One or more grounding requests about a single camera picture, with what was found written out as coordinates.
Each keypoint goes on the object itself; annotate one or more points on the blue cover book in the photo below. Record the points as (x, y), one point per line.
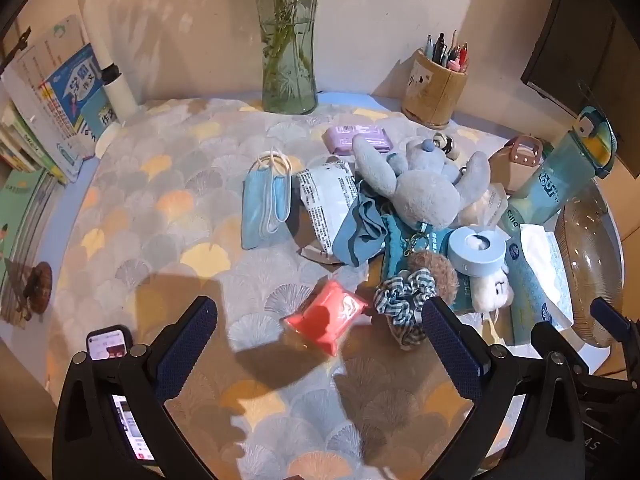
(75, 95)

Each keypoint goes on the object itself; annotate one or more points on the teal cloth pouch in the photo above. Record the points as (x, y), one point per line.
(400, 245)

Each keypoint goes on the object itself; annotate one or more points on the blue-grey plush toy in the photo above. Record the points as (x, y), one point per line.
(425, 185)

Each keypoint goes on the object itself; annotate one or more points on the brown plush toy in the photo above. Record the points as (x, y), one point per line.
(432, 265)

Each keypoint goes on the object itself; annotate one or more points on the brown figurine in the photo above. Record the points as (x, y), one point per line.
(39, 287)

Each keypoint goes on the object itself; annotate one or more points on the bunch of pens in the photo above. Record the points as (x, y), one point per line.
(447, 50)

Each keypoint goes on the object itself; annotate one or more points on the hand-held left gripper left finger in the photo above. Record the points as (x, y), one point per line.
(187, 345)

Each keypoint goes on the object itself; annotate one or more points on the stack of books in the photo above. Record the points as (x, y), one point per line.
(30, 85)
(17, 145)

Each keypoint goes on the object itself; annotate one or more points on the green book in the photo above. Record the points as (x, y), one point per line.
(22, 230)

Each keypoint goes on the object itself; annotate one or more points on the round blue tape box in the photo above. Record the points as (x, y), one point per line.
(475, 250)

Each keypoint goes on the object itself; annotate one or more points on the purple tissue pack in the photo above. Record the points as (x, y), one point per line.
(356, 137)

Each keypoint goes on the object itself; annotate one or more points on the white lamp post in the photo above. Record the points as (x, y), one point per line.
(112, 60)

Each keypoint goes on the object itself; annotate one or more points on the glass vase with green stems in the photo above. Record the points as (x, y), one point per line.
(289, 60)

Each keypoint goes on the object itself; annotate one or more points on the white printed packet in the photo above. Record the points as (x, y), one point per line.
(325, 195)

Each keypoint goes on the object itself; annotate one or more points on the white plush sheep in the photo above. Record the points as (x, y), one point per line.
(492, 287)

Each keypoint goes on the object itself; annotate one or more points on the blue face mask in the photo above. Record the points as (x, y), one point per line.
(262, 200)

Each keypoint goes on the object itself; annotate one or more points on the blue patterned tissue pack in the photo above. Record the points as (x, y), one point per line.
(535, 280)

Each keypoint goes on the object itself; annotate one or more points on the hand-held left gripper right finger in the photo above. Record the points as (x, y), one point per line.
(452, 345)

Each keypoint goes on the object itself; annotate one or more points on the blue folded cloth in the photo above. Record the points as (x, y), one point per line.
(362, 230)

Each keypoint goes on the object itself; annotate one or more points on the red tissue packet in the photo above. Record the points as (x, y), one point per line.
(325, 317)

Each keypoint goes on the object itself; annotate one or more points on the glass bowl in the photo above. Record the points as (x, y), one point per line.
(590, 260)

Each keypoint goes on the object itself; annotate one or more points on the bamboo pen holder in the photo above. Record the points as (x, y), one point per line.
(432, 92)

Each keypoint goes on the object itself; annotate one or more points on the blue checked scrunchie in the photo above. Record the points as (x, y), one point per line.
(405, 297)

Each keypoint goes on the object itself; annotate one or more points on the dark monitor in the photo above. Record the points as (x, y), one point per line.
(575, 35)

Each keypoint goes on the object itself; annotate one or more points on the clear plastic packet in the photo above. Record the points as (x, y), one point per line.
(487, 205)

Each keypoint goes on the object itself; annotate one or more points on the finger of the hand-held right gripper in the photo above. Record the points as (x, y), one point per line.
(552, 335)
(612, 317)

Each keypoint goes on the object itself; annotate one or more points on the smartphone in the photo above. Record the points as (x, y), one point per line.
(107, 345)

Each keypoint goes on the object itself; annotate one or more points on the teal water bottle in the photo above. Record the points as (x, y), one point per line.
(560, 180)

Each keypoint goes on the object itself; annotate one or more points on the fan-patterned tablecloth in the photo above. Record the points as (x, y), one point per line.
(175, 200)

